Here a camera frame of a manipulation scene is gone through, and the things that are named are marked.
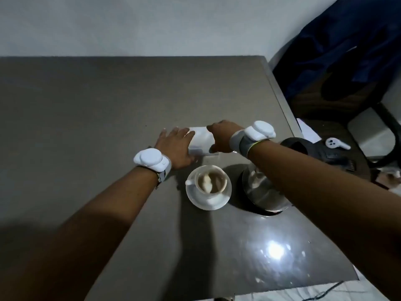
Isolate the person's right hand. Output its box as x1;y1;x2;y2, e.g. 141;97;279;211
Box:
206;119;246;153

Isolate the person's left hand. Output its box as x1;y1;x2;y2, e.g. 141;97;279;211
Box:
153;127;198;170

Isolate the clear plastic tea bag box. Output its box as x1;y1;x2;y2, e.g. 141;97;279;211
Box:
187;126;220;156

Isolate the white ceramic cup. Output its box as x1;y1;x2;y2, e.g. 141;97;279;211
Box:
185;165;229;195

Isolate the white saucer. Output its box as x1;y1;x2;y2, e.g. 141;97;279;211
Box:
185;167;233;212

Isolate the steel electric kettle black lid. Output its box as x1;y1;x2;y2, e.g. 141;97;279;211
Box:
241;137;358;216

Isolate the person's left forearm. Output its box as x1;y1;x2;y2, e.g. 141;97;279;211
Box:
0;166;160;301

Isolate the person's right forearm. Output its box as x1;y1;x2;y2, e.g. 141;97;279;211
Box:
247;140;401;301

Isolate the white paper sheet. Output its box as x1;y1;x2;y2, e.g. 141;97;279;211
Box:
296;118;322;144

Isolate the brown office chair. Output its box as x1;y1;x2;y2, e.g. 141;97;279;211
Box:
272;0;401;189

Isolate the dark blue jacket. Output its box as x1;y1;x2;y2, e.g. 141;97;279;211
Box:
273;0;401;101

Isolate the white wrist tracker grey strap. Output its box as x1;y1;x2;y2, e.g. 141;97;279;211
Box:
133;148;172;183
229;120;277;158

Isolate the dark floor cable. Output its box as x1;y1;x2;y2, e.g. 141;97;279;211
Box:
300;280;345;301

